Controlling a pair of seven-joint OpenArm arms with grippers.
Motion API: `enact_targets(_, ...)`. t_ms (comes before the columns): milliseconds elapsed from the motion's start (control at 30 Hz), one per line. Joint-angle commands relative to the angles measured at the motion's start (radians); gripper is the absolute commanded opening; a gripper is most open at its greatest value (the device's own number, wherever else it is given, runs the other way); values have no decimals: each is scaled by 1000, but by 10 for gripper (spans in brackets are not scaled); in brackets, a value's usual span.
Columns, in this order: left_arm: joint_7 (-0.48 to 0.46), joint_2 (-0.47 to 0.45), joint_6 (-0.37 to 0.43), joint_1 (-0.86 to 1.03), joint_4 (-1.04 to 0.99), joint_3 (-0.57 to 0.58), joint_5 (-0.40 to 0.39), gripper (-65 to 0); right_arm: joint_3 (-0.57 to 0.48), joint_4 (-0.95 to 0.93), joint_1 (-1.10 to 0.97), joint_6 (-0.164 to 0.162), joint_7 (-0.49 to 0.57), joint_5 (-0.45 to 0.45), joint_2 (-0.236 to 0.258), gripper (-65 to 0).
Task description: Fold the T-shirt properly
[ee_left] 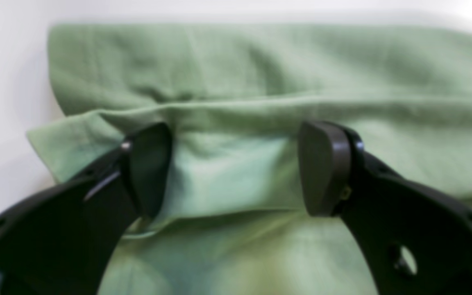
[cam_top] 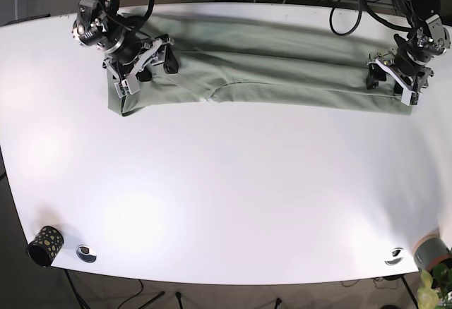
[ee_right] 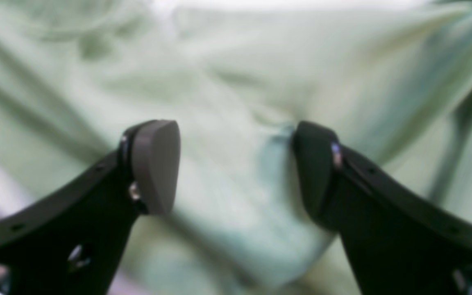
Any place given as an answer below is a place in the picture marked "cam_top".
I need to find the black gold-dotted cup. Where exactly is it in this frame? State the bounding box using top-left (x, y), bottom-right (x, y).
top-left (27, 226), bottom-right (64, 267)

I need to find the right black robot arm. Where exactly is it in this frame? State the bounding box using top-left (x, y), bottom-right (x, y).
top-left (72, 0), bottom-right (179, 98)

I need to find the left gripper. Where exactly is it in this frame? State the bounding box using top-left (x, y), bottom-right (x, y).
top-left (366, 51), bottom-right (434, 106)

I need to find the grey flower pot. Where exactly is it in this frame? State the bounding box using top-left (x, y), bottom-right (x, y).
top-left (412, 234), bottom-right (451, 272)

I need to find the green potted plant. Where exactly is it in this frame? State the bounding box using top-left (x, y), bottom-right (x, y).
top-left (417, 262), bottom-right (451, 309)

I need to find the silver table grommet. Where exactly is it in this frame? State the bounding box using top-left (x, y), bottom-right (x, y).
top-left (384, 248), bottom-right (405, 266)
top-left (76, 245), bottom-right (97, 263)

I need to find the sage green T-shirt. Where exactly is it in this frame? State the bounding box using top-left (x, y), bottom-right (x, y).
top-left (107, 14), bottom-right (412, 116)

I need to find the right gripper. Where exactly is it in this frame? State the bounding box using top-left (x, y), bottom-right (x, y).
top-left (103, 35), bottom-right (179, 98)

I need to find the right silver table grommet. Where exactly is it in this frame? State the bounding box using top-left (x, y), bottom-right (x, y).
top-left (384, 248), bottom-right (405, 266)

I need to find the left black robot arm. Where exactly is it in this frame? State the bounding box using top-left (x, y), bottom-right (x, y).
top-left (329, 0), bottom-right (451, 106)

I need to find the left silver table grommet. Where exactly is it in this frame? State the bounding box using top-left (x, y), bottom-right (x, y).
top-left (76, 245), bottom-right (97, 263)

